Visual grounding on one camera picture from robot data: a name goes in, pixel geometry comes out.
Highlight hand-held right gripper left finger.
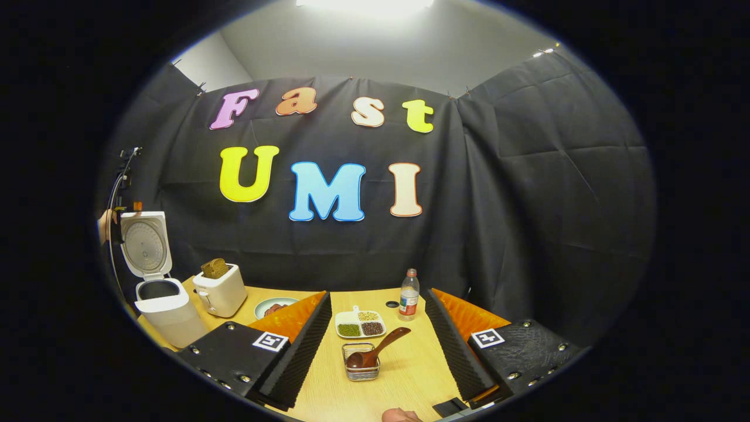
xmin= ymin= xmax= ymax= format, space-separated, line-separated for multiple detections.
xmin=176 ymin=291 xmax=333 ymax=411

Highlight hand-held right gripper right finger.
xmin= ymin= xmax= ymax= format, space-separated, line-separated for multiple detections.
xmin=423 ymin=288 xmax=584 ymax=405

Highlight metal wire chopstick holder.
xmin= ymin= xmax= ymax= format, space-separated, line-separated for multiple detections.
xmin=342 ymin=342 xmax=381 ymax=382

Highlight brown wooden spoon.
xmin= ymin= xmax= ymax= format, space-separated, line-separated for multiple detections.
xmin=346 ymin=327 xmax=411 ymax=369

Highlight white rice cooker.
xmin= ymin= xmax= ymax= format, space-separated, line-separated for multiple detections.
xmin=120 ymin=211 xmax=210 ymax=349

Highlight pale green plate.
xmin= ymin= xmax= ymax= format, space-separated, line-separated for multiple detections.
xmin=254 ymin=297 xmax=301 ymax=320

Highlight white divided bean dish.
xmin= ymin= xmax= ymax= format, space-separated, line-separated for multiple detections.
xmin=335 ymin=305 xmax=387 ymax=339

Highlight clear bottle red label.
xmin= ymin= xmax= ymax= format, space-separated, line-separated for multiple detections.
xmin=398 ymin=268 xmax=420 ymax=321

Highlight white toaster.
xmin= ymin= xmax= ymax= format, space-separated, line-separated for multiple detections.
xmin=193 ymin=263 xmax=248 ymax=318

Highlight ceiling light panel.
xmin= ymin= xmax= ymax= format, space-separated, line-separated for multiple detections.
xmin=296 ymin=0 xmax=435 ymax=12

